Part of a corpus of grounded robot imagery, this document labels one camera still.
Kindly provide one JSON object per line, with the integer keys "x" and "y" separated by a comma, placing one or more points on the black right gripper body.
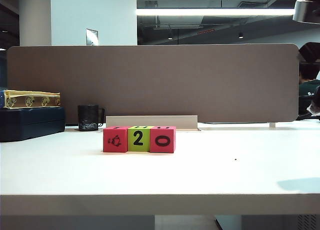
{"x": 308, "y": 12}

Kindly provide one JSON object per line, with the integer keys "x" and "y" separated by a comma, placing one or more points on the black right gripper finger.
{"x": 311, "y": 51}

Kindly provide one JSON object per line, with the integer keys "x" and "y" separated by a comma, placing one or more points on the red foam block O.
{"x": 162, "y": 140}

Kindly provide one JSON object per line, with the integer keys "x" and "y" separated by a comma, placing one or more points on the green foam block 2 H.
{"x": 138, "y": 139}

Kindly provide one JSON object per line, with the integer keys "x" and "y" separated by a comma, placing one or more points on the red foam block T Y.
{"x": 115, "y": 140}

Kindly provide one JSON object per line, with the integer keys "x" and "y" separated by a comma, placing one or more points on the seated person dark shirt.
{"x": 308, "y": 87}

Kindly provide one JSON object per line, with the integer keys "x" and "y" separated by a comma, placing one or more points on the black office chair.
{"x": 303, "y": 97}

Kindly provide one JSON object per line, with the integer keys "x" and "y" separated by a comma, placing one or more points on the black ceiling spot lamp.
{"x": 240, "y": 35}

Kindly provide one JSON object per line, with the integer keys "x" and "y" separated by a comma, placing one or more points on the red led ceiling sign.
{"x": 206, "y": 31}

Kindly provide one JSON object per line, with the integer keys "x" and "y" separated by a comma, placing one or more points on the brown desk divider panel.
{"x": 162, "y": 82}

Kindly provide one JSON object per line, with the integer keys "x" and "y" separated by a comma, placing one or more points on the dark perforated under-desk panel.
{"x": 280, "y": 222}

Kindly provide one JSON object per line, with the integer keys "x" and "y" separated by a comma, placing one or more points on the grey table leg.
{"x": 228, "y": 222}

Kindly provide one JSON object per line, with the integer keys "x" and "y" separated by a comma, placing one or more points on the black mug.
{"x": 87, "y": 117}

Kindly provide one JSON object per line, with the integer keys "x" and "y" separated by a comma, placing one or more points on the yellow brown printed cardboard box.
{"x": 27, "y": 100}

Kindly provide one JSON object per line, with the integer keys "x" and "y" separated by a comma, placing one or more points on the dark blue plastic case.
{"x": 30, "y": 125}

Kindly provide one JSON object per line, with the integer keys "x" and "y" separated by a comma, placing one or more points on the dark plain under-desk panel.
{"x": 75, "y": 222}

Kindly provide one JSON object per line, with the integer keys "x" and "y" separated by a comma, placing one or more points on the beige divider foot bracket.
{"x": 272, "y": 124}

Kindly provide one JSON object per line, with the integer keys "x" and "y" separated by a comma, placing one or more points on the silver wall switch plate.
{"x": 91, "y": 36}

